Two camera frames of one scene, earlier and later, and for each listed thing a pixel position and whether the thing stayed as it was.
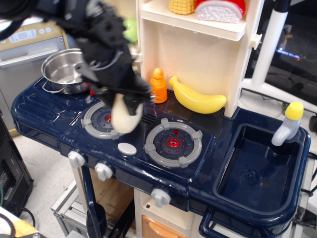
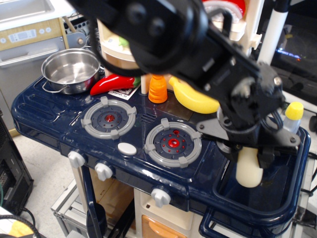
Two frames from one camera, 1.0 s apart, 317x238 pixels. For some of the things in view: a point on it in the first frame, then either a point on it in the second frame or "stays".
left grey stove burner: [97, 121] stays
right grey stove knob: [161, 197] stays
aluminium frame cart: [73, 218] stays
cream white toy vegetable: [122, 120] to [248, 173]
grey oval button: [127, 148] stays
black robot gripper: [105, 64] to [246, 119]
